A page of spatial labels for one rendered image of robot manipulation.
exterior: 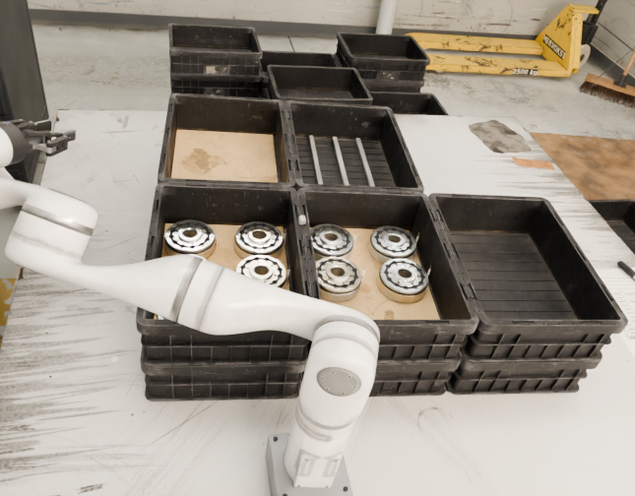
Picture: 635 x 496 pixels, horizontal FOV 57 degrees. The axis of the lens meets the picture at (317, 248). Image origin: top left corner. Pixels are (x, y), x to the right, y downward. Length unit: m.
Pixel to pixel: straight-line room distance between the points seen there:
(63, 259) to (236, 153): 0.85
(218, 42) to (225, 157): 1.50
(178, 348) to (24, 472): 0.32
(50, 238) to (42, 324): 0.55
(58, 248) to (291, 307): 0.31
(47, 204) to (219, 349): 0.41
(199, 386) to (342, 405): 0.39
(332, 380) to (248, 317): 0.14
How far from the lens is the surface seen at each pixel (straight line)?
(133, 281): 0.79
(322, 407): 0.84
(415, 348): 1.13
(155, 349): 1.07
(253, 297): 0.78
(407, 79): 2.97
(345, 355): 0.76
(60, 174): 1.75
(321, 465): 0.97
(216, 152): 1.58
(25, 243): 0.82
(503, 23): 5.12
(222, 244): 1.29
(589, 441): 1.35
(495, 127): 2.24
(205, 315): 0.77
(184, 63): 2.74
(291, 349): 1.07
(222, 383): 1.13
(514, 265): 1.43
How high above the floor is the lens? 1.68
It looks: 41 degrees down
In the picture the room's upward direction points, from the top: 10 degrees clockwise
